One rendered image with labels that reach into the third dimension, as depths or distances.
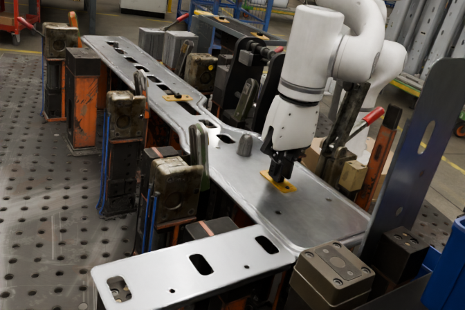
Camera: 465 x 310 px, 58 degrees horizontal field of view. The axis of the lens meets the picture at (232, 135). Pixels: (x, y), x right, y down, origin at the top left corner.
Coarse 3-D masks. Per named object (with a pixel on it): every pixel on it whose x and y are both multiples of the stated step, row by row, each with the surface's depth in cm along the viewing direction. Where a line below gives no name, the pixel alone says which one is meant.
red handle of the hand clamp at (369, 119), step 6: (378, 108) 94; (372, 114) 93; (378, 114) 94; (366, 120) 93; (372, 120) 93; (354, 126) 93; (360, 126) 93; (366, 126) 93; (354, 132) 92; (348, 138) 92; (330, 144) 91
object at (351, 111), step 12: (348, 84) 85; (360, 84) 87; (348, 96) 88; (360, 96) 86; (348, 108) 89; (360, 108) 88; (336, 120) 90; (348, 120) 87; (336, 132) 91; (348, 132) 89; (336, 144) 90
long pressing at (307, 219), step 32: (128, 64) 141; (160, 64) 147; (160, 96) 119; (192, 96) 124; (224, 128) 106; (224, 160) 91; (256, 160) 93; (224, 192) 81; (256, 192) 81; (288, 192) 83; (320, 192) 85; (288, 224) 73; (320, 224) 75; (352, 224) 76
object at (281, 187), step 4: (260, 172) 88; (264, 172) 88; (264, 176) 87; (268, 176) 87; (268, 180) 86; (272, 180) 86; (280, 180) 85; (284, 180) 87; (276, 184) 84; (280, 184) 85; (284, 184) 85; (288, 184) 85; (280, 188) 83; (284, 188) 83; (292, 188) 84; (296, 188) 84; (284, 192) 82
